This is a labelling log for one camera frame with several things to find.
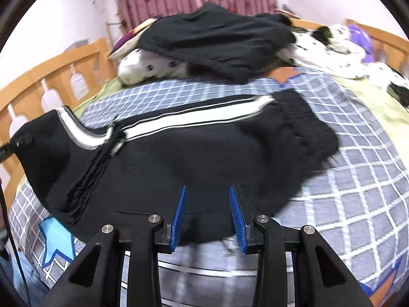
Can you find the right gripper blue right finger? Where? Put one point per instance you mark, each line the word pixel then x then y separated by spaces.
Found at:
pixel 238 220

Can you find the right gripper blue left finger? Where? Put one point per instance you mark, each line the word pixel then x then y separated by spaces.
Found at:
pixel 178 218

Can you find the black pants with white stripe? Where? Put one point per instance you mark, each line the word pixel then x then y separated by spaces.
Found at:
pixel 267 144

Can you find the grey checked bed sheet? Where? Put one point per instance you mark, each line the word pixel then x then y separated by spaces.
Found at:
pixel 359 205

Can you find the white floral pillow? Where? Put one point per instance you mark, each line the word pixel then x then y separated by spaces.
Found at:
pixel 140 65

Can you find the black garment on pillows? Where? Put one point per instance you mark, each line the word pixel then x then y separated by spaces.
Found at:
pixel 236 47

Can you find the purple patterned pillow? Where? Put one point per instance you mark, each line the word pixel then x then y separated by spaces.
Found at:
pixel 129 41

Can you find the white floral quilt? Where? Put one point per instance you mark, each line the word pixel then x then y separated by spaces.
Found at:
pixel 329 49

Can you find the purple plush toy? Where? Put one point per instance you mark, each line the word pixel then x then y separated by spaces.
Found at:
pixel 359 37

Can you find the wooden bed frame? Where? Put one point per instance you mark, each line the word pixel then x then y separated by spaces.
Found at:
pixel 22 96

